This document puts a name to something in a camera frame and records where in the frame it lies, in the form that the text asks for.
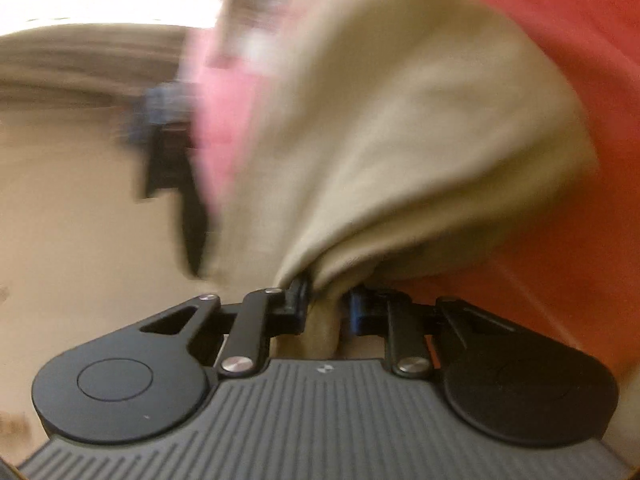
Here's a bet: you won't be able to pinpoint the red floral blanket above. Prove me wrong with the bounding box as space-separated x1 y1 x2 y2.
182 0 640 411

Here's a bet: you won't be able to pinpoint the khaki pants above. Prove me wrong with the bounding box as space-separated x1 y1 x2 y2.
200 0 601 361

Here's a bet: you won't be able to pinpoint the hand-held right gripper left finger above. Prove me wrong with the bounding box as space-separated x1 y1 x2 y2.
140 275 313 377

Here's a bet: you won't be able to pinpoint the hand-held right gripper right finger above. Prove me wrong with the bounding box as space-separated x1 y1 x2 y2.
347 286 521 378

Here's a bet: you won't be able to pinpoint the beige curtain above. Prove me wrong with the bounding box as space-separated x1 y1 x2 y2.
0 25 201 111

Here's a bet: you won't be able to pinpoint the black folded garment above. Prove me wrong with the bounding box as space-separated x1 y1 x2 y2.
142 125 211 278

